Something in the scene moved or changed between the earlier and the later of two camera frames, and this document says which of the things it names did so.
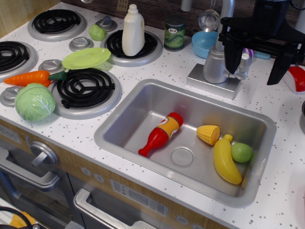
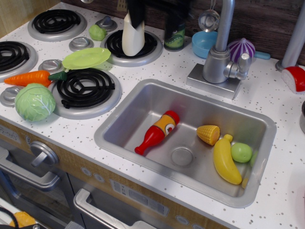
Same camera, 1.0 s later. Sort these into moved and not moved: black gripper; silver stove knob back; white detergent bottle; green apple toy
Moved: black gripper
Not moved: silver stove knob back; green apple toy; white detergent bottle
